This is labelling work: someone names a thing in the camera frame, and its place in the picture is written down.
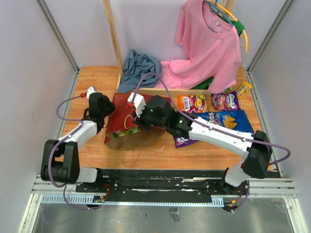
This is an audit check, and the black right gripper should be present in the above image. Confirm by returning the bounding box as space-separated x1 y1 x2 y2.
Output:
132 103 167 132

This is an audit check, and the red brown paper bag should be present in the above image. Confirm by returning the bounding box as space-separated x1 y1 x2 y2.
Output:
104 93 172 168

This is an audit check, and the green yellow candy bag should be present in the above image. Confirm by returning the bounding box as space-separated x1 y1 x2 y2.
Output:
113 126 141 138

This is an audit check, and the small purple candy bag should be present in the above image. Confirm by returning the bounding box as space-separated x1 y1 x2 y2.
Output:
174 137 198 148

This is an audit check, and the orange Fox's candy bag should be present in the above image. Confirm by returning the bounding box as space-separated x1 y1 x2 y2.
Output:
178 94 208 113

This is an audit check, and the purple Fox's candy bag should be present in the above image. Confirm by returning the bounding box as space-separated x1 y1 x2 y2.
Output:
211 91 241 111

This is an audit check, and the green snack bag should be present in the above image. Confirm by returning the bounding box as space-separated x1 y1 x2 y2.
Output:
223 87 234 93

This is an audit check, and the blue snack bag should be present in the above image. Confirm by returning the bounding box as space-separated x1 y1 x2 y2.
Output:
195 110 255 133

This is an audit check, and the yellow M&M's candy bag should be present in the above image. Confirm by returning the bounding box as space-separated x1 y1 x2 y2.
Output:
236 81 253 99

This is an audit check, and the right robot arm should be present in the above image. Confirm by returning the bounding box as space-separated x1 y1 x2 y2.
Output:
127 93 272 194

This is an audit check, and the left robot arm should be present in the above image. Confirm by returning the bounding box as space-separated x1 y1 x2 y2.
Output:
40 92 115 192

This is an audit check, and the crumpled blue cloth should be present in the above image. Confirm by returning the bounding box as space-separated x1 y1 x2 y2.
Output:
118 50 163 93

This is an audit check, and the pink t-shirt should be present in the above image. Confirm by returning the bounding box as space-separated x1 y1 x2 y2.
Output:
156 0 241 94

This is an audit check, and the grey clothes hanger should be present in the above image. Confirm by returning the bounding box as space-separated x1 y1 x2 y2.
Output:
202 0 234 34

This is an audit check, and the yellow clothes hanger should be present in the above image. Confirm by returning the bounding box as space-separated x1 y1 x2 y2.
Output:
208 0 249 53

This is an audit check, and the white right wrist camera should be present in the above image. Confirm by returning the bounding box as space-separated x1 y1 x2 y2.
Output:
127 92 146 117

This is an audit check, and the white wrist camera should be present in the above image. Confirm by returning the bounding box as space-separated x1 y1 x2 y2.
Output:
127 92 146 117
80 86 97 99

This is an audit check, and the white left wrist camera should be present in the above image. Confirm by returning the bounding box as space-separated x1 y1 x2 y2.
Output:
80 86 97 99

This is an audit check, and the wooden clothes rack frame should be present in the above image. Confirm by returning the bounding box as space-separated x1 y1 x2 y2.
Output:
103 0 237 95

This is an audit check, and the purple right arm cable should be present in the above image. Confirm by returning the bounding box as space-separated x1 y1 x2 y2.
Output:
135 72 292 214

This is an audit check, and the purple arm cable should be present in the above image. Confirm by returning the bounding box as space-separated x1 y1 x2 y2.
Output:
48 95 103 211
135 72 292 214

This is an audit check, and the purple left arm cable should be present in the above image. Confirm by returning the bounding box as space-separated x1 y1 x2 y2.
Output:
48 95 103 211

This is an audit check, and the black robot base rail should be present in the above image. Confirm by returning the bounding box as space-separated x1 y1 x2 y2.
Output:
75 169 249 205

